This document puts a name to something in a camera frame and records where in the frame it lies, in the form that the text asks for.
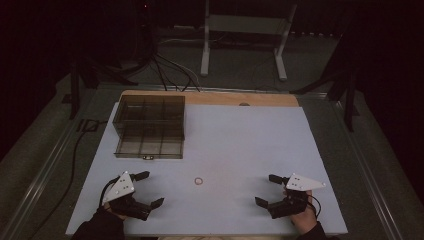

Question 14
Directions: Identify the black tripod stand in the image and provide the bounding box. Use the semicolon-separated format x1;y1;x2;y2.
289;61;363;133
61;55;139;122

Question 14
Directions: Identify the smoky transparent compartment box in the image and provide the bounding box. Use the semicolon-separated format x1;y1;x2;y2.
112;94;186;161

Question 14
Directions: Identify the person's right hand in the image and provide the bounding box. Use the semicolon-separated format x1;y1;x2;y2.
282;189;319;235

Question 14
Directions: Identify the person's left hand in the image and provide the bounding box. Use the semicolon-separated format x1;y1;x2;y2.
103;203;129;221

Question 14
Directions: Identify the bundle of floor cables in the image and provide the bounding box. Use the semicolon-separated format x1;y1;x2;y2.
133;33;204;93

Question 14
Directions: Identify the right hand-held gripper cable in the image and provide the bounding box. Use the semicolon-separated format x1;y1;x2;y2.
307;194;323;220

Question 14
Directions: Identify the black floor cable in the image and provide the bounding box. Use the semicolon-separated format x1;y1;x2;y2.
29;119;109;240

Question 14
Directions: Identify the wooden table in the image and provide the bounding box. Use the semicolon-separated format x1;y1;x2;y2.
121;89;300;108

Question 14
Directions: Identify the white table mat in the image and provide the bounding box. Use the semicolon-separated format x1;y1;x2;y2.
65;101;349;237

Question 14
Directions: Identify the left hand-held gripper cable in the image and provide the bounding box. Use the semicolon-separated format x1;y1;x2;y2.
98;175;122;208

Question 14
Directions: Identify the white metal stand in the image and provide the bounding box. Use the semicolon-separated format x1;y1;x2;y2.
199;0;299;82

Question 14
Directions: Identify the metal floor rail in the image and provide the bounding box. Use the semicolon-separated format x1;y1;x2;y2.
328;99;406;240
0;109;88;240

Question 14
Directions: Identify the hand-held gripper cable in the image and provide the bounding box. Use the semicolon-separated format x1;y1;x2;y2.
307;194;323;220
98;175;122;208

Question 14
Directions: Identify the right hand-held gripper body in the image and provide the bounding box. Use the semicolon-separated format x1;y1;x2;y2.
267;172;327;220

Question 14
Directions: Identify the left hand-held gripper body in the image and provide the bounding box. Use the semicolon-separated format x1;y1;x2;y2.
102;171;154;222

